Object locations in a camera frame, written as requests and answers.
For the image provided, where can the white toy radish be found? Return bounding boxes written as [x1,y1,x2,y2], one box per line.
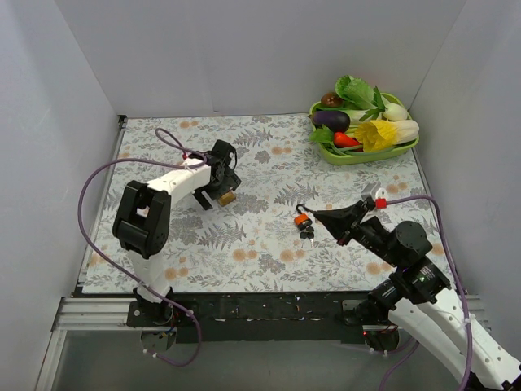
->
[383,103,409,121]

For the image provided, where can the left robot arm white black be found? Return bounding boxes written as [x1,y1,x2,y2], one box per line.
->
[112,140,241,326]

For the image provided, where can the floral patterned mat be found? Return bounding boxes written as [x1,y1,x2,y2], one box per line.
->
[82,114,449,294]

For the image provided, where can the green toy lettuce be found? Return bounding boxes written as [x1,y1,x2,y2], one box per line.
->
[335,75,386,112]

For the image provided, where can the orange black padlock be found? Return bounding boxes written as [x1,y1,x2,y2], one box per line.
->
[294,204,313,231]

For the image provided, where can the purple cable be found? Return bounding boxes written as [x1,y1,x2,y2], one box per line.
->
[378,195,475,391]
[77,127,208,367]

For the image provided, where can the brown toy mushroom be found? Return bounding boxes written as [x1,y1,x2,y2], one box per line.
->
[321,92,344,108]

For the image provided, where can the black headed keys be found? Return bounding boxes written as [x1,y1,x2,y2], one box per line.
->
[300,226,315,248]

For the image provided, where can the purple toy eggplant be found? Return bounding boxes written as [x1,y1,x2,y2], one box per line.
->
[310,111,351,132]

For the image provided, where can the green plastic tray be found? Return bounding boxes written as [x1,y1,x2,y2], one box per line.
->
[309,92,420,166]

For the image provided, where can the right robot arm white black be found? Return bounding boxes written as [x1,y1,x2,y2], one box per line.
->
[313,197,520,390]

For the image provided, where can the yellow toy cabbage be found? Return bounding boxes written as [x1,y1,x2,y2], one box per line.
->
[354,120,419,152]

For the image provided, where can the red toy pepper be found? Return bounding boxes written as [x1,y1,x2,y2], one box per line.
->
[333,132,361,148]

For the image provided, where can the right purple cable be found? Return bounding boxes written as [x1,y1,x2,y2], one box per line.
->
[378,195,475,391]

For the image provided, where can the brass padlock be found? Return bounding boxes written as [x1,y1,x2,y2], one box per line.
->
[217,191,236,207]

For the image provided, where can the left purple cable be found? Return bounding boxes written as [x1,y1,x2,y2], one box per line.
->
[77,127,208,367]

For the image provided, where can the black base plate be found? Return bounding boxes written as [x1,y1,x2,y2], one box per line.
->
[126,291,397,344]

